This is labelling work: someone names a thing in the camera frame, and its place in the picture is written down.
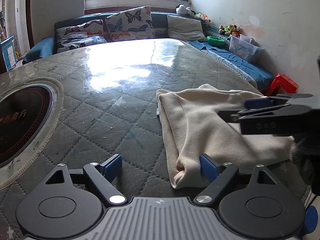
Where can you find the green plastic bowl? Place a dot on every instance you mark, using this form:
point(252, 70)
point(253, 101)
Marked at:
point(215, 40)

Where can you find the blue round object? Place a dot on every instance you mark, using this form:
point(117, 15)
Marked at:
point(311, 218)

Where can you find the small clear plastic box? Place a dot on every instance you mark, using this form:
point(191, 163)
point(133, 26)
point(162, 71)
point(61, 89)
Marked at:
point(245, 38)

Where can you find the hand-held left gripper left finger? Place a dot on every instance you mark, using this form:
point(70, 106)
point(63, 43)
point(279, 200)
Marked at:
point(112, 167)

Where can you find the brown plush bear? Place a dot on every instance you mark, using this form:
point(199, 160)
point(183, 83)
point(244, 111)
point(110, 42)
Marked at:
point(235, 29)

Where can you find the brown door frame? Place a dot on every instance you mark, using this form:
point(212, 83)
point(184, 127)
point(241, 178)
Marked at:
point(31, 12)

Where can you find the pink green toy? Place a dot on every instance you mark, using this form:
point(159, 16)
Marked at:
point(205, 18)

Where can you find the blue sofa cover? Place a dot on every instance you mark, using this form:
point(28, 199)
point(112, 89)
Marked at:
point(237, 65)

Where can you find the blue toy cabinet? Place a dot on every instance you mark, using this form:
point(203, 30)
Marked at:
point(8, 52)

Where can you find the red plastic stool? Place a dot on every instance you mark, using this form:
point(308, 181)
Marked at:
point(283, 83)

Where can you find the panda plush toy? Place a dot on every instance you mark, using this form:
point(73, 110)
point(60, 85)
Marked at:
point(183, 10)

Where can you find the grey cushion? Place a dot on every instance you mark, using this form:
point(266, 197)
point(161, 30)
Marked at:
point(185, 28)

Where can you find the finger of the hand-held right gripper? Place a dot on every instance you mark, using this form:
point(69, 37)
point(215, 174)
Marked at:
point(237, 116)
point(257, 103)

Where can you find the clear plastic storage box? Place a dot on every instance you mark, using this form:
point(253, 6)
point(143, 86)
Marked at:
point(243, 51)

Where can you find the blue corner sofa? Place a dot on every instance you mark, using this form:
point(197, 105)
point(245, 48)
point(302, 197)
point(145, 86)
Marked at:
point(160, 22)

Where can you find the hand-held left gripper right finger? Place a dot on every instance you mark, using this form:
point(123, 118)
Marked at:
point(208, 170)

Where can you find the round black induction cooktop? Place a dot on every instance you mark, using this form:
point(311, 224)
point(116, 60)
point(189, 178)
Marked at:
point(22, 122)

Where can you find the cream garment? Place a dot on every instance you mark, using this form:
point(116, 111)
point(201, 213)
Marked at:
point(200, 120)

